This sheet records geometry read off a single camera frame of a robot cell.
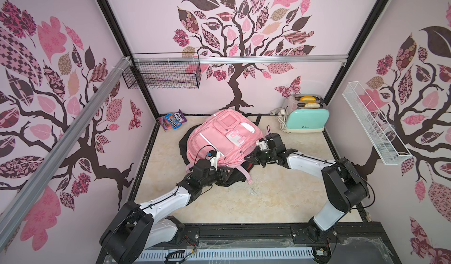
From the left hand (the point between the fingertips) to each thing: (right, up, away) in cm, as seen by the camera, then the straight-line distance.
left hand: (231, 173), depth 82 cm
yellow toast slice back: (+46, +40, +21) cm, 65 cm away
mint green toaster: (+44, +31, +18) cm, 57 cm away
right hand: (+6, +6, +4) cm, 10 cm away
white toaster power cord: (+32, +32, +30) cm, 54 cm away
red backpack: (+9, +2, +7) cm, 11 cm away
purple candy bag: (-39, +27, +32) cm, 57 cm away
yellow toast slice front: (+48, +36, +18) cm, 63 cm away
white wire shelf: (+61, +15, -16) cm, 65 cm away
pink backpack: (0, +19, +15) cm, 24 cm away
